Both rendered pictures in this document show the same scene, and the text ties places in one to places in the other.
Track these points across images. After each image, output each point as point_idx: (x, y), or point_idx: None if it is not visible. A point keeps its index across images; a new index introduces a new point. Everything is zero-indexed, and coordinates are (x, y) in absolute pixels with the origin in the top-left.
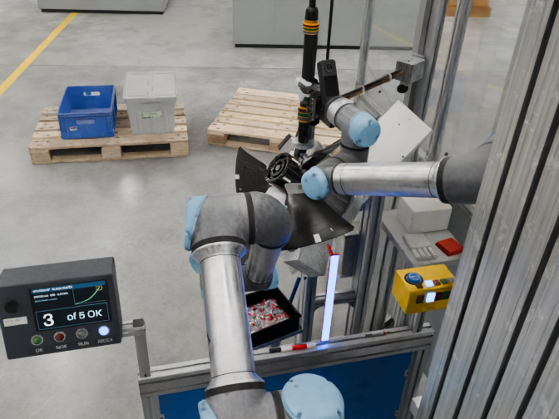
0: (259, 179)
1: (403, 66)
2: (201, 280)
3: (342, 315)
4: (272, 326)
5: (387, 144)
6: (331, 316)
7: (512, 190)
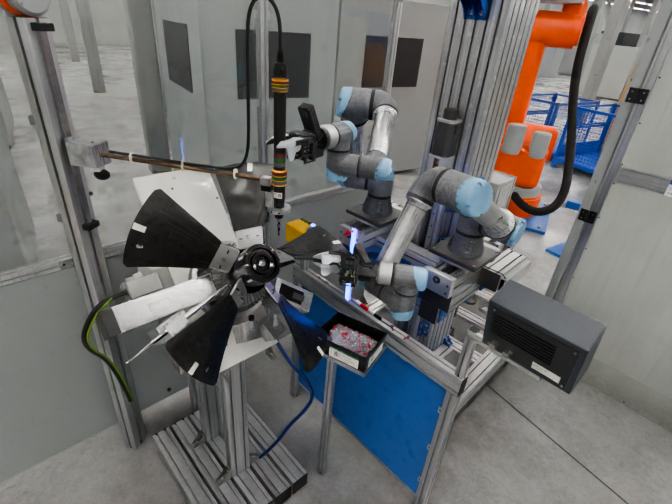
0: (226, 318)
1: (100, 148)
2: (489, 210)
3: (110, 478)
4: (360, 321)
5: (188, 207)
6: (113, 489)
7: (505, 52)
